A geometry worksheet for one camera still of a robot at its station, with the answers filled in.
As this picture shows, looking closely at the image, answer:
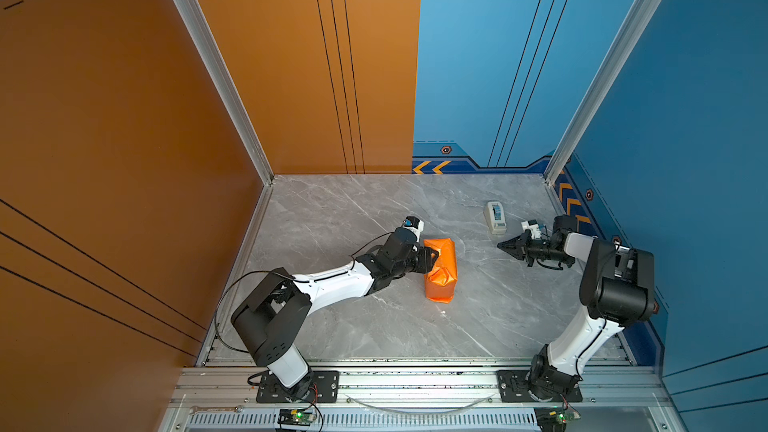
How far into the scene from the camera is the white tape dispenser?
104cm

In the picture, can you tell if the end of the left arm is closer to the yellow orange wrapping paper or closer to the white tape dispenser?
the yellow orange wrapping paper

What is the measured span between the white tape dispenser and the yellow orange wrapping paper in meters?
0.24

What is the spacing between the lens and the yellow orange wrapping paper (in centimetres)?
79
